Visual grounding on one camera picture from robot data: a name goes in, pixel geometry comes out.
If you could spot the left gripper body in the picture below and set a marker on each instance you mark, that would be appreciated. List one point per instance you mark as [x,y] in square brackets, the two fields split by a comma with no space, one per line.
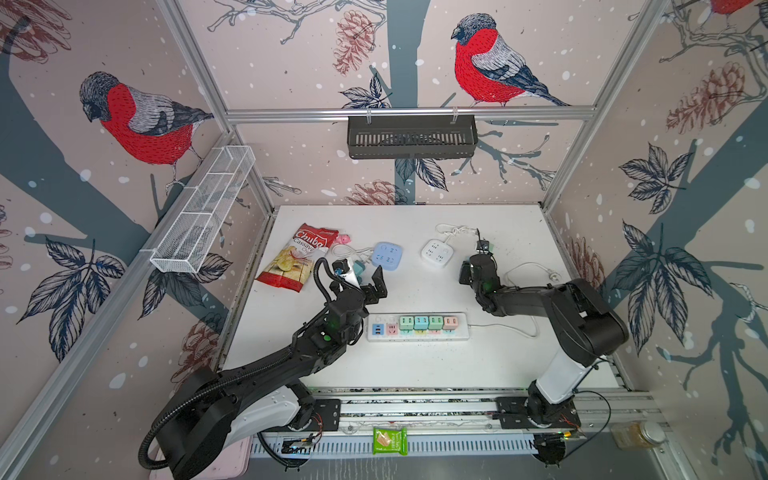
[355,329]

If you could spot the white wire wall basket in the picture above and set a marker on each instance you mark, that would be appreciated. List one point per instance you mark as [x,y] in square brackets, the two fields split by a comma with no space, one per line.
[191,236]

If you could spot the black wall basket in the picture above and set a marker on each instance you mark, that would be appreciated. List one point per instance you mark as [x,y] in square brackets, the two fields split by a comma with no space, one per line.
[412,137]

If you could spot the pink tray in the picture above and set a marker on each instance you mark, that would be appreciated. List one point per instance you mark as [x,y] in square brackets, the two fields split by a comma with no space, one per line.
[232,462]

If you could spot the pink pig toy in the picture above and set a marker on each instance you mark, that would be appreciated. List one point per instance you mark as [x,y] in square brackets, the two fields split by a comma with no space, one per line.
[342,239]

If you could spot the white square power socket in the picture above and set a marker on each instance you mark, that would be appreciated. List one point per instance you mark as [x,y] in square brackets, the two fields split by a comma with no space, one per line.
[437,253]

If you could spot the blue square power socket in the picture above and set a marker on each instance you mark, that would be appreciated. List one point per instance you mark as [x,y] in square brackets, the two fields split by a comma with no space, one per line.
[387,256]

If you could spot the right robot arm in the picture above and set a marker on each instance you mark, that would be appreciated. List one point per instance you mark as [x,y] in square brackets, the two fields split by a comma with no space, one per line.
[586,327]

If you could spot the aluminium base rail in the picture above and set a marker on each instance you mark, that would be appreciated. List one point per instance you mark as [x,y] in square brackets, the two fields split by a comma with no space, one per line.
[466,422]

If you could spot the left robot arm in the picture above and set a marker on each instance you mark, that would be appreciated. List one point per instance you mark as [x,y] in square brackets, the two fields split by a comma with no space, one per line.
[198,422]

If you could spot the red chips bag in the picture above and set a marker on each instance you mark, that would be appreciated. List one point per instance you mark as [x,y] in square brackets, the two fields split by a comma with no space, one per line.
[292,267]

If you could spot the pink USB charger plug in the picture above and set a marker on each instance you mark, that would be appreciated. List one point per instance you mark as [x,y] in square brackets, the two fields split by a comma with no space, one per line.
[450,323]

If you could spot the green snack packet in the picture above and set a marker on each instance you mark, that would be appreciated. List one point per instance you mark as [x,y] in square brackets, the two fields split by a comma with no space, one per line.
[390,441]

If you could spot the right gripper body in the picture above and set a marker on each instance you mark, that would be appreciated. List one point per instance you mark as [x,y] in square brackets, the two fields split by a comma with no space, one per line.
[467,275]

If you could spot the teal charger plug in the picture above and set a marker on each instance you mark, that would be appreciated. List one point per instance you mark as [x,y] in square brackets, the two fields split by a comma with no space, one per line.
[421,323]

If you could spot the white multicolour power strip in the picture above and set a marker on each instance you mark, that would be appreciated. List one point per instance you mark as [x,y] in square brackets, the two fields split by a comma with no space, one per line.
[384,327]

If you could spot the clear jar with lid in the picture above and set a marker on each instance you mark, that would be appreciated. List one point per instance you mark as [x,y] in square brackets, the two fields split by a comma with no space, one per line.
[638,435]

